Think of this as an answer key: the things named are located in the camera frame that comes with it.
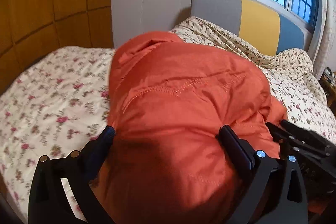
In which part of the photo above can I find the orange padded jacket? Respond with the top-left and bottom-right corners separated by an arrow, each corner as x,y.
94,32 -> 288,223

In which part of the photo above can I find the wooden bedside table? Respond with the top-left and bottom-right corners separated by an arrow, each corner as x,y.
319,67 -> 335,107

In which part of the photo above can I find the right floral curtain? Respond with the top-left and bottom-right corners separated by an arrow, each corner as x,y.
313,0 -> 335,79

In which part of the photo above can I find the floral bed quilt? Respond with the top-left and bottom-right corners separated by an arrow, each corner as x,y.
1,16 -> 335,219

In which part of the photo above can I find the grey yellow blue headboard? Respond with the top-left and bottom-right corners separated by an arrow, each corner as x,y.
191,0 -> 305,56

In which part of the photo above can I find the wooden wardrobe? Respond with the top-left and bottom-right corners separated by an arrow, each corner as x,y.
1,0 -> 113,91

